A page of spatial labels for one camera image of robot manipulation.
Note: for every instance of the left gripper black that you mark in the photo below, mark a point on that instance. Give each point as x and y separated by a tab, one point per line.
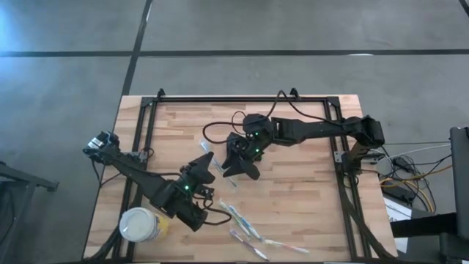
190	181

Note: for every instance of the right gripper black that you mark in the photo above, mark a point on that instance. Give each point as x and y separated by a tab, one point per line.
258	128

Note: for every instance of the blue white toothbrush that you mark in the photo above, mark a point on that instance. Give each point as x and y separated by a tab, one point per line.
245	222
206	146

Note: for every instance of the green white toothbrush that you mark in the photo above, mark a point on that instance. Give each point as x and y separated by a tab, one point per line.
234	218

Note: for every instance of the orange white toothbrush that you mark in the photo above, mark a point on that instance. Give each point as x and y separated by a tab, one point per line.
286	246

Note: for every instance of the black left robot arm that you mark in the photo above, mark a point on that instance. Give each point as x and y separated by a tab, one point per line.
139	176

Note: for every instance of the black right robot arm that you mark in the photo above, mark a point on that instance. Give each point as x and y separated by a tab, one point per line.
315	128

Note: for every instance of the yellow white wipes canister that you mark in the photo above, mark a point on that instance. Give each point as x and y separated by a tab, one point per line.
137	224

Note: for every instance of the black power adapter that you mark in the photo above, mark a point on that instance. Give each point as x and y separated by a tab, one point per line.
397	192
403	162

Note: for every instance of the white paper sheet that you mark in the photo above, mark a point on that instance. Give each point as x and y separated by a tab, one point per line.
397	214

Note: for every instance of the dark furniture leg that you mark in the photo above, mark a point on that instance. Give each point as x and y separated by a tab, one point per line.
29	179

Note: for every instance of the black stand base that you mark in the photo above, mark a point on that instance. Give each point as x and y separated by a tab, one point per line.
421	225

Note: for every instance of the black monitor panel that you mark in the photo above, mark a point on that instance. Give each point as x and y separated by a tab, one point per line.
459	176

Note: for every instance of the black aluminium table frame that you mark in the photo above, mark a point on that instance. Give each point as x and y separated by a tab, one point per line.
238	99

